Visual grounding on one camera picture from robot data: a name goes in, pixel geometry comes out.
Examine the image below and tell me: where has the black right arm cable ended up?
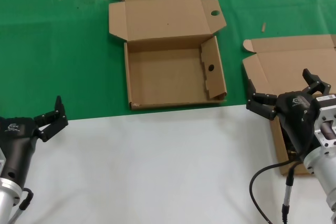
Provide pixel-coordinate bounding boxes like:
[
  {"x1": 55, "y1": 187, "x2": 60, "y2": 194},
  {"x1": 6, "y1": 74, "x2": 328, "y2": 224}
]
[{"x1": 249, "y1": 155, "x2": 305, "y2": 224}]

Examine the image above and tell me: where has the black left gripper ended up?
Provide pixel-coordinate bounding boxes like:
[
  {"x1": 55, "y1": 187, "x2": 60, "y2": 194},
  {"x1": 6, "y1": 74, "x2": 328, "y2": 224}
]
[{"x1": 0, "y1": 95, "x2": 69, "y2": 185}]

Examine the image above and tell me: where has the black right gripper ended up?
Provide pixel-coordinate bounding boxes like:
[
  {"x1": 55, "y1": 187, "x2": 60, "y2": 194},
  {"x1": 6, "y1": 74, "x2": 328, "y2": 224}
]
[{"x1": 246, "y1": 68, "x2": 331, "y2": 162}]

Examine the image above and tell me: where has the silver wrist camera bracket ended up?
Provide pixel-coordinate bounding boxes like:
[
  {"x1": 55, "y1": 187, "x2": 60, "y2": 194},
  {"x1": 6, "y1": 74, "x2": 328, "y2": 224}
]
[{"x1": 313, "y1": 93, "x2": 336, "y2": 149}]

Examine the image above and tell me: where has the cable with silver connector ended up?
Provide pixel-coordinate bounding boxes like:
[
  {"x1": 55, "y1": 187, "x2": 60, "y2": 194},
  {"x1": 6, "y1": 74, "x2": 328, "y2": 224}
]
[{"x1": 281, "y1": 161, "x2": 304, "y2": 224}]

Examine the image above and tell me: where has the green table mat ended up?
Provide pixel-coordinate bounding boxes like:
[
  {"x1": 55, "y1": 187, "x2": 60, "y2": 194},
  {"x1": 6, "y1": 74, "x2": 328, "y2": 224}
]
[{"x1": 0, "y1": 0, "x2": 336, "y2": 122}]

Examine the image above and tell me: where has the open brown cardboard box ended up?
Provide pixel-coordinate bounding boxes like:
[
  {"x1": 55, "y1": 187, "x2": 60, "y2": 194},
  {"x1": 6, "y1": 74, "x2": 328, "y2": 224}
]
[{"x1": 241, "y1": 34, "x2": 336, "y2": 176}]

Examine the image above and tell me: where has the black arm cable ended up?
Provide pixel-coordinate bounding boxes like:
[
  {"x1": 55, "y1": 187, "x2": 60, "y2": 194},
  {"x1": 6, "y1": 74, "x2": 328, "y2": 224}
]
[
  {"x1": 9, "y1": 187, "x2": 34, "y2": 224},
  {"x1": 249, "y1": 155, "x2": 305, "y2": 224}
]

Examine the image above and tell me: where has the cardboard box with round hole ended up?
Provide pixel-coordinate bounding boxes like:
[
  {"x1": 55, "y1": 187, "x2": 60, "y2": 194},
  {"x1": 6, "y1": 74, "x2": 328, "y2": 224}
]
[{"x1": 108, "y1": 0, "x2": 228, "y2": 111}]

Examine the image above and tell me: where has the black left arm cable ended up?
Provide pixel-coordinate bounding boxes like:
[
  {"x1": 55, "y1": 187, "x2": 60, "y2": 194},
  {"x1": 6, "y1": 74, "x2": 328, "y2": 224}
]
[{"x1": 9, "y1": 187, "x2": 34, "y2": 224}]

